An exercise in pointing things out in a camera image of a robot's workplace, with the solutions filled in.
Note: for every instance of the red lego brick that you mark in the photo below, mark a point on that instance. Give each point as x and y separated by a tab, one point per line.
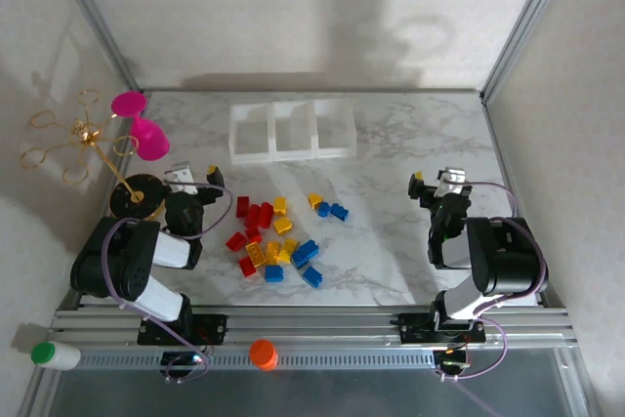
253	234
236	240
266	214
252	215
242	206
247	265

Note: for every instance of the blue lego brick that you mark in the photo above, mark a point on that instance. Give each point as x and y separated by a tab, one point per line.
312	277
309	248
322	210
339	211
274	273
299	259

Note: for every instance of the large yellow lego brick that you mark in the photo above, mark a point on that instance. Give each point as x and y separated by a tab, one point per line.
256	254

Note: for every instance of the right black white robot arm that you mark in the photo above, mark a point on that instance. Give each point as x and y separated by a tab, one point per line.
505	261

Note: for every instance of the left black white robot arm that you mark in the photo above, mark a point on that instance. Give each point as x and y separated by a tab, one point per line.
122	263

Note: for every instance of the pink plastic goblet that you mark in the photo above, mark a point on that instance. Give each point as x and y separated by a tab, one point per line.
149	141

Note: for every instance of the small black controller board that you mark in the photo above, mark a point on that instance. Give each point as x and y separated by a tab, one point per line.
180	361
451	359

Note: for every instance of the white bottle green cap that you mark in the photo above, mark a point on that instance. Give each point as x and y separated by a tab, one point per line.
61	357

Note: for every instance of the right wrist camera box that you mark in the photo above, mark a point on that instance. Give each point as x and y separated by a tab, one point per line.
451	179

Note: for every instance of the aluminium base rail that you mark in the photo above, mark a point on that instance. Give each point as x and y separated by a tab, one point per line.
317	331

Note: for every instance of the aluminium frame post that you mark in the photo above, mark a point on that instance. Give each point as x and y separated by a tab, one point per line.
527	16
93	21

